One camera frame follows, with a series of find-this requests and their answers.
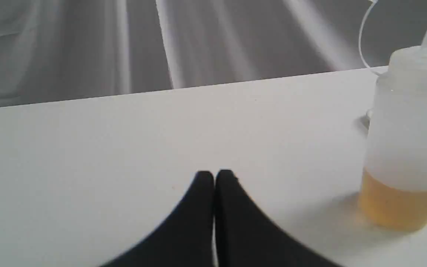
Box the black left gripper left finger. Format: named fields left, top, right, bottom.
left=105, top=171, right=215, bottom=267

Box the grey backdrop cloth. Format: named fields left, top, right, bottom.
left=0, top=0, right=427, bottom=110

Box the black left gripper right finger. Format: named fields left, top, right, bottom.
left=215, top=169, right=336, bottom=267

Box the clear plastic squeeze bottle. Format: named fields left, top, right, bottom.
left=358, top=30, right=427, bottom=232

